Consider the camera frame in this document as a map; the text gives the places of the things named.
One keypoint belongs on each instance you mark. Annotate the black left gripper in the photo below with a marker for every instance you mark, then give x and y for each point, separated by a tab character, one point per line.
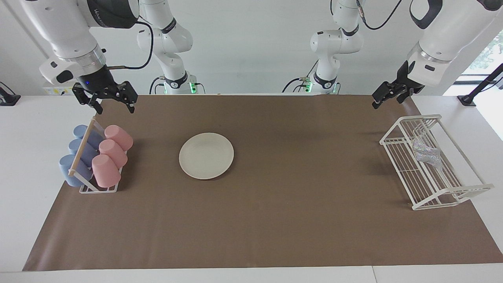
404	82

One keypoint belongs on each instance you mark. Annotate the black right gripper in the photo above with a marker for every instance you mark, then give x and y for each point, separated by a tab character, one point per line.
98	80

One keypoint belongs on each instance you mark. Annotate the silver mesh sponge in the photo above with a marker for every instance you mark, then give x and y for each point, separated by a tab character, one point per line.
426	153

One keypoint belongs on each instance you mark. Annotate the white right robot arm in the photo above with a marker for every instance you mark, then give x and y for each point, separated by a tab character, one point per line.
59	31

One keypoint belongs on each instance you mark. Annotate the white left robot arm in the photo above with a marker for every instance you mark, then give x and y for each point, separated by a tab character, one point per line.
448	35

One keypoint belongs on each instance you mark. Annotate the round cream plate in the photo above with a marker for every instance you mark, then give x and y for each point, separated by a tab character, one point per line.
206	156

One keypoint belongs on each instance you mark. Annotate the pink plastic cup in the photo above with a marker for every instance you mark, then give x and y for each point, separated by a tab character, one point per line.
120	136
114	152
106	172

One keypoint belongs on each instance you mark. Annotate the blue plastic cup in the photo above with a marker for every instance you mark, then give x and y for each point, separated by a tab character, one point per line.
88	152
70	175
94	137

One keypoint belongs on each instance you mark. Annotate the black table clamp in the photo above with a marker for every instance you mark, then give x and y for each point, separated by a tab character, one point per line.
8	98

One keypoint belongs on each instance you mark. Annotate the brown table mat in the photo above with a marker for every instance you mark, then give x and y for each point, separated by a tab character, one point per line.
275	220

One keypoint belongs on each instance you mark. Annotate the white wall power outlet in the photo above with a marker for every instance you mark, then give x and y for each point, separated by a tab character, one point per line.
59	91

